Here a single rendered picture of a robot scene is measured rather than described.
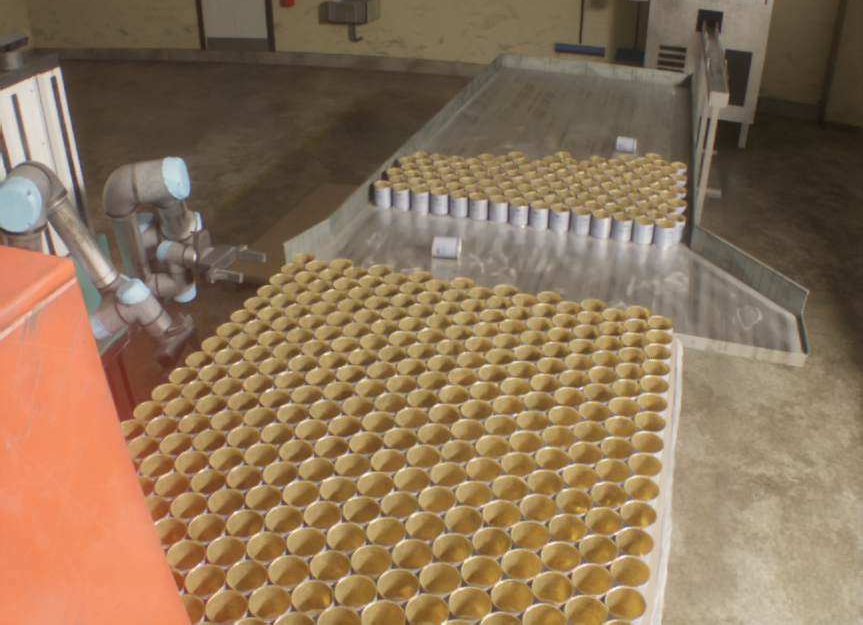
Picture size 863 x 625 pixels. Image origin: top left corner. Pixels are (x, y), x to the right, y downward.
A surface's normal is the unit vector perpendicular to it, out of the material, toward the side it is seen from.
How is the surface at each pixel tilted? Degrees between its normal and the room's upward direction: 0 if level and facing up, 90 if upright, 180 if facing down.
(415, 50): 90
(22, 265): 0
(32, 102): 90
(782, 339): 0
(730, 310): 0
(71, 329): 90
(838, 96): 90
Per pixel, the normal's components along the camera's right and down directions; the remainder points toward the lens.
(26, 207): 0.17, 0.40
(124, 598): 0.95, 0.16
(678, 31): -0.31, 0.51
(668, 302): 0.00, -0.85
